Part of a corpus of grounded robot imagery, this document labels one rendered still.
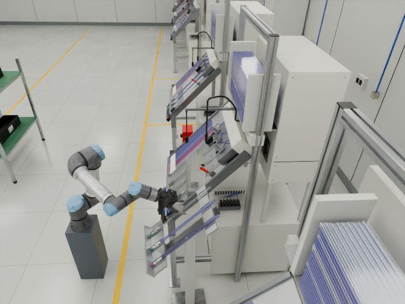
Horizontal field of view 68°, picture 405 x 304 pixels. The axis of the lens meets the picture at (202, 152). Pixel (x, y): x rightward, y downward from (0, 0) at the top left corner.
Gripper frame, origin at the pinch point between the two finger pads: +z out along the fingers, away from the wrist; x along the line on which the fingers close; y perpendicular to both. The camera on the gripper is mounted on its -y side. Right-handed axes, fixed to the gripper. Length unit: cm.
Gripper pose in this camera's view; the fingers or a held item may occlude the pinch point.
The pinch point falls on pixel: (183, 207)
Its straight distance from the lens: 183.9
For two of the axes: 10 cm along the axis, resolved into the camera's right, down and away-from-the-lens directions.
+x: -1.8, -5.7, 8.0
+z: 8.2, 3.6, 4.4
